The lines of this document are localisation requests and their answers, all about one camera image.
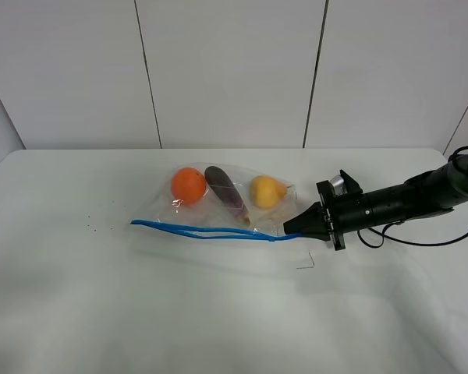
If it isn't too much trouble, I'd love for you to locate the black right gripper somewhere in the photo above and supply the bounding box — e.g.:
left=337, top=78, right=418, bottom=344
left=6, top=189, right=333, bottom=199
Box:
left=283, top=169, right=367, bottom=251

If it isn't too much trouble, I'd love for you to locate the clear zip bag blue zipper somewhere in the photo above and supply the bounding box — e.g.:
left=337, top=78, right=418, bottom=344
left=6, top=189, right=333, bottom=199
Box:
left=130, top=163, right=298, bottom=242

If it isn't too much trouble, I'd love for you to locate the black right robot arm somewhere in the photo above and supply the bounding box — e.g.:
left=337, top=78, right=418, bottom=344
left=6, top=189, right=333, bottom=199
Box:
left=283, top=146, right=468, bottom=250

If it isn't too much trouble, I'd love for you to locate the yellow pear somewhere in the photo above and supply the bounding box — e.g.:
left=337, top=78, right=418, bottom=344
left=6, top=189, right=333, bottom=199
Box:
left=250, top=175, right=288, bottom=209

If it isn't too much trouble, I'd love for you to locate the purple eggplant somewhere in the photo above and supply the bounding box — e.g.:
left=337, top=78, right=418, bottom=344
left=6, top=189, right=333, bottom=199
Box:
left=204, top=165, right=251, bottom=228

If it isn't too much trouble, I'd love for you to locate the orange fruit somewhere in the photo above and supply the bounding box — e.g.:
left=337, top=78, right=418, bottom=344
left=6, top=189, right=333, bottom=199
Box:
left=170, top=167, right=207, bottom=205

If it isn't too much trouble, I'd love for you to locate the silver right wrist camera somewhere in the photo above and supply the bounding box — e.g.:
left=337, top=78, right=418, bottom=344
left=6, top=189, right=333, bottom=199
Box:
left=329, top=175, right=347, bottom=196

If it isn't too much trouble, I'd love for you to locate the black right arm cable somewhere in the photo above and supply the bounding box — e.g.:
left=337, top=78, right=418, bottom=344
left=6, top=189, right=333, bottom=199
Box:
left=356, top=143, right=468, bottom=248

